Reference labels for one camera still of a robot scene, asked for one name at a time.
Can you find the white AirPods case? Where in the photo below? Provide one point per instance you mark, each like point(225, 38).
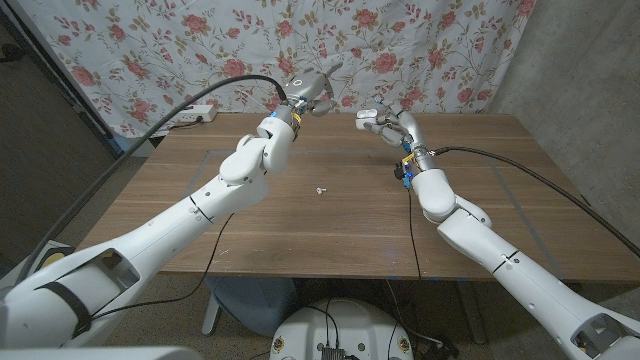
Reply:
point(362, 124)

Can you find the white power strip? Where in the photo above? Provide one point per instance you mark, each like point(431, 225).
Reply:
point(200, 114)

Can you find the white robot torso base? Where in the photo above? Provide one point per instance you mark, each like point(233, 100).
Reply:
point(345, 325)

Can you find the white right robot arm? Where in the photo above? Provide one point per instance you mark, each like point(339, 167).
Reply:
point(525, 285)

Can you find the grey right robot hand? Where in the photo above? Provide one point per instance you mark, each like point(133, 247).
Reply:
point(407, 130)

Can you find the grey table leg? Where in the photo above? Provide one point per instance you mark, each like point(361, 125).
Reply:
point(471, 312)

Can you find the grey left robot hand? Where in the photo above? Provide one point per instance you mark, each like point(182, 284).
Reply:
point(307, 87)

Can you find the white table leg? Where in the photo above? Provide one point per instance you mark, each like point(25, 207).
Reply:
point(211, 314)

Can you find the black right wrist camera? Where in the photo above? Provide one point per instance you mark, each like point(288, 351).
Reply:
point(401, 172)

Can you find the white robot torso edge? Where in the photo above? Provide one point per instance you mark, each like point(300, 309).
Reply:
point(100, 354)

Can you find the floral backdrop cloth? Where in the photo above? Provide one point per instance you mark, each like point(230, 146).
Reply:
point(300, 30)

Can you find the white yellow black floor mat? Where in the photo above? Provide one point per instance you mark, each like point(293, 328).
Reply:
point(50, 254)

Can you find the black power adapter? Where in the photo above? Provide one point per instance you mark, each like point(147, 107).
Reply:
point(442, 350)

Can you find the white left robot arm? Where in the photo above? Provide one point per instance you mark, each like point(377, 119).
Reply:
point(165, 235)

